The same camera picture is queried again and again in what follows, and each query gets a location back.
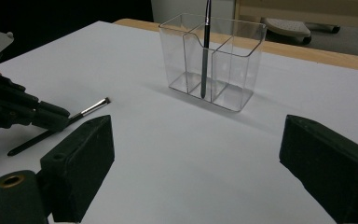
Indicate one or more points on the black makeup brush silver ferrule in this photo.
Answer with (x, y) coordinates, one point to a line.
(205, 62)
(88, 109)

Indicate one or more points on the white cabinet panel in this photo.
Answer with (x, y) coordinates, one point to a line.
(180, 7)

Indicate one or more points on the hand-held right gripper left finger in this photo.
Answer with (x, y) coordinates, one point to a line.
(80, 165)

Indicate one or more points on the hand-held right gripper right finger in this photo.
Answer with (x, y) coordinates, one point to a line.
(329, 161)

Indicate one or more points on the light wooden panel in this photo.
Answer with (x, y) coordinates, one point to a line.
(307, 7)

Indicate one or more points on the white table mat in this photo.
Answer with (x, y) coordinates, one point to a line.
(183, 161)

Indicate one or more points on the clear acrylic divided organizer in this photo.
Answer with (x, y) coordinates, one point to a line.
(230, 93)

